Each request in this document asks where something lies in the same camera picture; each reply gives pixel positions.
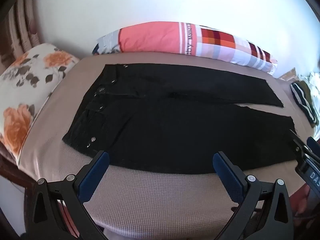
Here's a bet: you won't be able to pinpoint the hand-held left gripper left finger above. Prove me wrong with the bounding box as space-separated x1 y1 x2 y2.
30 151 110 240

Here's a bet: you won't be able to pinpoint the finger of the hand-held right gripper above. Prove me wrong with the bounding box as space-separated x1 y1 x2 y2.
289 129 313 158
307 136 320 156

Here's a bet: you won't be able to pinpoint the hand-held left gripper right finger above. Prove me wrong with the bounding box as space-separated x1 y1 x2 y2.
212 151 294 240

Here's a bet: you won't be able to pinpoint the black pants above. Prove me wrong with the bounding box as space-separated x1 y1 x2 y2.
62 64 298 175

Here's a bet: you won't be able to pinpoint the person's right hand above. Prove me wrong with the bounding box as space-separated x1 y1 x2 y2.
294 184 316 217

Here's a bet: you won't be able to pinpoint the dark striped garment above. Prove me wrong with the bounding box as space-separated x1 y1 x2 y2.
290 81 319 126

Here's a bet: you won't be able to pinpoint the white crumpled cloth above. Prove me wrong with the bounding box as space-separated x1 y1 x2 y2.
306 71 320 101

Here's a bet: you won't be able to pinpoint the beige bed cover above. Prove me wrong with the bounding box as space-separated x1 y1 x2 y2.
17 54 320 240

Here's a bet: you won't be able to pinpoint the floral pillow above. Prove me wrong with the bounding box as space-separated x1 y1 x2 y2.
0 43 80 165

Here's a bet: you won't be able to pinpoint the pink plaid pillow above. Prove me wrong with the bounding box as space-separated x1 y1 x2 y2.
92 22 278 75

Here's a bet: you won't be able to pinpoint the wooden headboard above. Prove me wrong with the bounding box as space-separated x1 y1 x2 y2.
0 0 42 72

